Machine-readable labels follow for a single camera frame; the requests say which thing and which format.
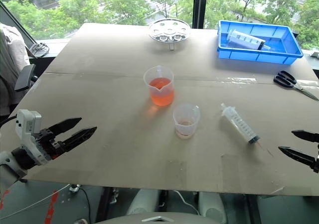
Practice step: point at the large syringe in tray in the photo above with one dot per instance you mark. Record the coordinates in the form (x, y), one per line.
(245, 40)

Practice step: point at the office chair with grey jacket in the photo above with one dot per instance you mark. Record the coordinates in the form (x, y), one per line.
(13, 67)

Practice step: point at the black glasses on ledge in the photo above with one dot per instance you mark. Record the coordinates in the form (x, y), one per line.
(39, 49)

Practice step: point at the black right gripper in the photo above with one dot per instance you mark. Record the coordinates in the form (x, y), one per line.
(317, 163)

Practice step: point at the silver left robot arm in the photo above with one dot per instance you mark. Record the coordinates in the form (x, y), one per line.
(6, 165)

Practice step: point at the white robot leg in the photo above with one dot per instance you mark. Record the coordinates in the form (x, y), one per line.
(211, 205)
(143, 201)

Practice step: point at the round silver metal rack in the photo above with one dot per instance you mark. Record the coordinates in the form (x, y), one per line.
(170, 31)

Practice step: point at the clear plastic syringe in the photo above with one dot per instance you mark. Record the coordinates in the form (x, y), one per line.
(240, 124)

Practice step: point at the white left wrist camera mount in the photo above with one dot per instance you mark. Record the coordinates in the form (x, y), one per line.
(26, 132)

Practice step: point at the small beaker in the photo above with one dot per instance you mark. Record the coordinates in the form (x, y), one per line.
(186, 120)

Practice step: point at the black window frame post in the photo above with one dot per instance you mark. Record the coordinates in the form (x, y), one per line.
(200, 5)

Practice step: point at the blue plastic tray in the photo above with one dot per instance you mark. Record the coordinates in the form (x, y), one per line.
(259, 43)

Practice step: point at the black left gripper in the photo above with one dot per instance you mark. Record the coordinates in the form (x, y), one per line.
(48, 142)

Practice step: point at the beaker with orange liquid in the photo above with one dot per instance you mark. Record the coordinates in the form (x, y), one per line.
(159, 88)

